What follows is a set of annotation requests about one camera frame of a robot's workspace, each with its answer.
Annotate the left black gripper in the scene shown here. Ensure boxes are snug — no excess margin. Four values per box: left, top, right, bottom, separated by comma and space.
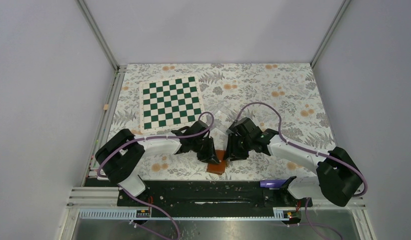
191, 136, 220, 165

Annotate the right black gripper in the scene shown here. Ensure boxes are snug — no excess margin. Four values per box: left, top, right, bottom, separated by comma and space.
222, 132, 253, 162

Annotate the brown leather card holder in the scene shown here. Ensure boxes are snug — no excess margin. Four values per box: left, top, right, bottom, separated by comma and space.
206, 150, 228, 176

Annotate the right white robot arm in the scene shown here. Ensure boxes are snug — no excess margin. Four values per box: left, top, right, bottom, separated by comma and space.
224, 117, 364, 207

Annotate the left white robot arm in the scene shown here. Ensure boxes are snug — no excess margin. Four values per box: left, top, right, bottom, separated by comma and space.
94, 120, 220, 206

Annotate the floral tablecloth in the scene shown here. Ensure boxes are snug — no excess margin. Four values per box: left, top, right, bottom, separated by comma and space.
108, 63, 336, 181

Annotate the purple marker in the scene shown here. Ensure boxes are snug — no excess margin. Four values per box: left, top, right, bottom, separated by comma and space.
259, 179, 287, 189

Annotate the green white chessboard mat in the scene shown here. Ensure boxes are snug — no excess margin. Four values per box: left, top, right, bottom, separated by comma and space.
139, 75, 205, 133

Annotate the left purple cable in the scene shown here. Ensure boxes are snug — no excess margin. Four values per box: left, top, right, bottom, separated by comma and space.
96, 111, 216, 240

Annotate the purple cable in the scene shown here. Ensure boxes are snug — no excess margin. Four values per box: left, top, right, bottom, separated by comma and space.
235, 101, 369, 240
96, 111, 216, 240

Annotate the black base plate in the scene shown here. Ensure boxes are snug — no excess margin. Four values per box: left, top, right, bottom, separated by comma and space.
137, 180, 326, 218

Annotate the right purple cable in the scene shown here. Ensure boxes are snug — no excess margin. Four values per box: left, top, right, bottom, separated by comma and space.
235, 101, 369, 240

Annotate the aluminium frame rail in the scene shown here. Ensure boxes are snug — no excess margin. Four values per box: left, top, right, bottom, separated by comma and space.
55, 65, 128, 240

